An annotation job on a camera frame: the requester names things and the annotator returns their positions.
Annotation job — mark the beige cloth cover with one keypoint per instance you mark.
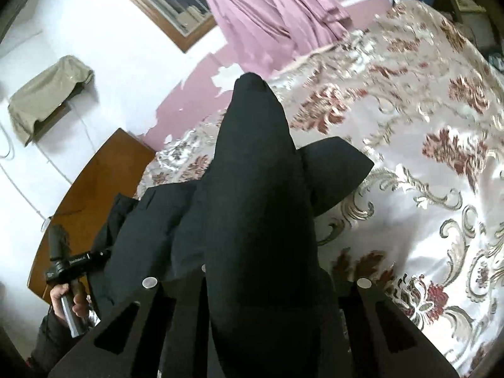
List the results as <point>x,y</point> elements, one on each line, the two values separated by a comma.
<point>47,94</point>

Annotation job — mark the person's left forearm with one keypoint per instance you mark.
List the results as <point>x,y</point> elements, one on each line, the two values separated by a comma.
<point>51,342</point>

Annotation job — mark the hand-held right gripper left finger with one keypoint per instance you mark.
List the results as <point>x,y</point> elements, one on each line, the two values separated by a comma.
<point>157,342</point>

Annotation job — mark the wooden desk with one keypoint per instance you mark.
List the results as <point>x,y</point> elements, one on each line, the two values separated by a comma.
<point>460,0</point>

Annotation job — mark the wooden framed window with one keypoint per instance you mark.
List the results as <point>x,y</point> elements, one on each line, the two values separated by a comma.
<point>177,12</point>

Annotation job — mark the floral patterned bedspread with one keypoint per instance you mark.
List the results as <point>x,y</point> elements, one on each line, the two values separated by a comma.
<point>413,145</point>

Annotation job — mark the person's left hand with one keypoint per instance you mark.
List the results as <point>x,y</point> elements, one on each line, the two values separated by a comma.
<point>57,295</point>

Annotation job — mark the black coat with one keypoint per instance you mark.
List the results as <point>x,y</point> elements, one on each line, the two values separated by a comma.
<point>256,204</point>

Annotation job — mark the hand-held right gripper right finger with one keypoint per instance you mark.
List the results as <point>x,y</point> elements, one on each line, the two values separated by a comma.
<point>366,330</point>

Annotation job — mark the pink curtain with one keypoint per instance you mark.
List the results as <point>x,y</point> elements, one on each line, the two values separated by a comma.
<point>260,19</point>

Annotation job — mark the brown wooden headboard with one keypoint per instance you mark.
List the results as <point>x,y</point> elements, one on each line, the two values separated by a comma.
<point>98,181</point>

